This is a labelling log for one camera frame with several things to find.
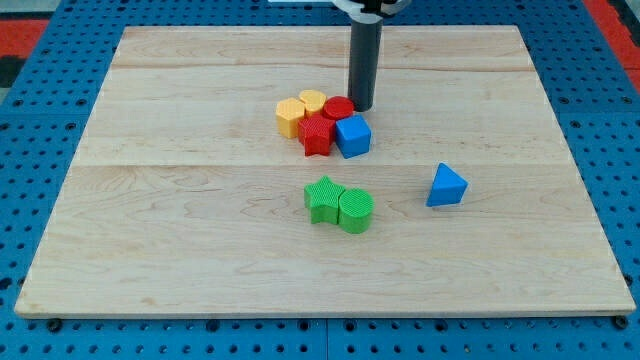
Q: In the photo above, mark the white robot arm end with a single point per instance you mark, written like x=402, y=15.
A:
x=371, y=11

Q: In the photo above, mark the green circle block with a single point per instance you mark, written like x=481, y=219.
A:
x=355, y=210

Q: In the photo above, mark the red circle block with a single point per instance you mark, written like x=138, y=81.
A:
x=338, y=107

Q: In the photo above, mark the blue triangle block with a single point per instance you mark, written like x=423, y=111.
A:
x=448, y=187

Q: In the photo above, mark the green star block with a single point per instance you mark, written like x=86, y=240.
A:
x=322, y=200

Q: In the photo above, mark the red star block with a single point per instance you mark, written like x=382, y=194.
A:
x=316, y=134

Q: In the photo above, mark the blue cube block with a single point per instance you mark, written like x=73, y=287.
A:
x=353, y=136

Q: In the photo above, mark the yellow hexagon block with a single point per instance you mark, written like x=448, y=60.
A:
x=289, y=112

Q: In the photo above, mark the wooden board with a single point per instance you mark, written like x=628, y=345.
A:
x=183, y=200

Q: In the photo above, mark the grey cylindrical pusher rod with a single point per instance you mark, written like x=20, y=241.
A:
x=363, y=62

